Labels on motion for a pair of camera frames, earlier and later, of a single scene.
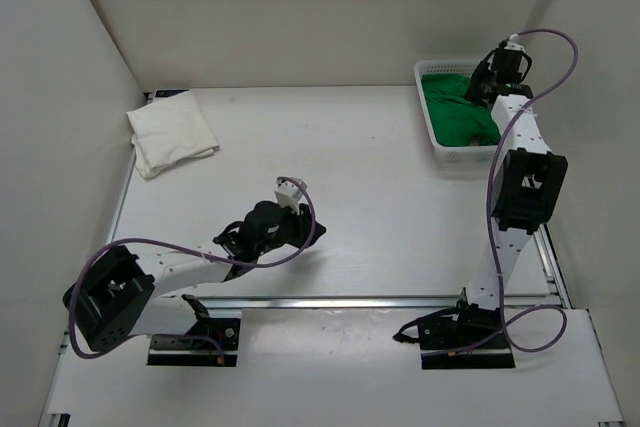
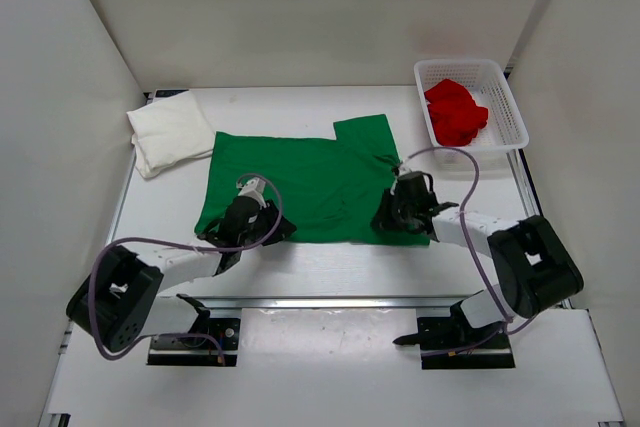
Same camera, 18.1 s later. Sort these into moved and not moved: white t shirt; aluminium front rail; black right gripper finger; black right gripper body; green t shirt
Moved: black right gripper finger; green t shirt; black right gripper body
Not moved: aluminium front rail; white t shirt
